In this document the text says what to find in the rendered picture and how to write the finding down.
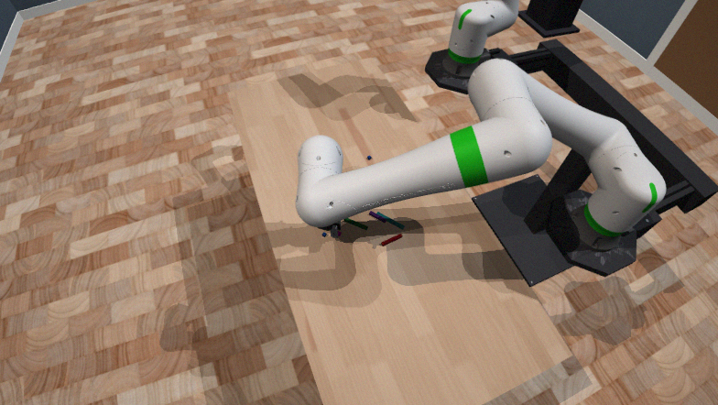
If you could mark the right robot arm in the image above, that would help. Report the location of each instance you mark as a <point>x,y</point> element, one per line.
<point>473,23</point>

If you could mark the red rod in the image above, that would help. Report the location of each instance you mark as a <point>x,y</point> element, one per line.
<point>392,239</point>

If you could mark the turquoise rod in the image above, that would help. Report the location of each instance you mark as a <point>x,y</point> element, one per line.
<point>392,221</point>

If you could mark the dark green rod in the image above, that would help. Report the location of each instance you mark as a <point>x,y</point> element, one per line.
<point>356,223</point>

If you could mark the purple rod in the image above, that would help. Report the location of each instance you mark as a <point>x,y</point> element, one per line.
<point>382,219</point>

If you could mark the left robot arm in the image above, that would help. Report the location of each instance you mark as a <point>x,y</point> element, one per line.
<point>514,140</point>

